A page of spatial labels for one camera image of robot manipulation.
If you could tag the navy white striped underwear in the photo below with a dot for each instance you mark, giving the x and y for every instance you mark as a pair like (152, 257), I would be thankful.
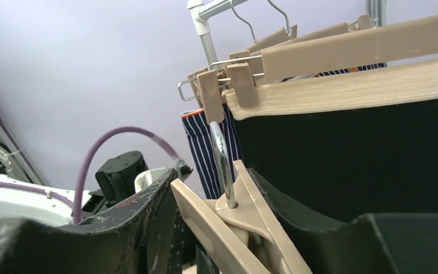
(201, 146)

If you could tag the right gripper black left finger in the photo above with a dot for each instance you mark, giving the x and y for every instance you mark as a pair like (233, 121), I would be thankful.
(134, 236)

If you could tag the black underwear beige waistband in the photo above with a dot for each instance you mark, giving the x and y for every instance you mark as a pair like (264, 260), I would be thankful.
(344, 145)

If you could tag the silver clothes rack rail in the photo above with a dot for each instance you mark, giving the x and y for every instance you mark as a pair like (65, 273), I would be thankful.
(254, 25)

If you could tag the beige hanger of striped underwear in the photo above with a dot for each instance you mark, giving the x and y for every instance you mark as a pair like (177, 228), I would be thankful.
(249, 56)

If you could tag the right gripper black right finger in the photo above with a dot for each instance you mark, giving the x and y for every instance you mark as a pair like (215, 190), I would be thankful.
(371, 243)

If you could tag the beige clip hanger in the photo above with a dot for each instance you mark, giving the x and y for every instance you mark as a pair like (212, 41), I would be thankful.
(238, 231)

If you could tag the beige hanger of black underwear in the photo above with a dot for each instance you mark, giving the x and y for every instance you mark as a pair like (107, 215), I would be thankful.
(394, 42)

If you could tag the aluminium frame rail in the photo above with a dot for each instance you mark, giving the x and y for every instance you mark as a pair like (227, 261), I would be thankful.
(14, 159)

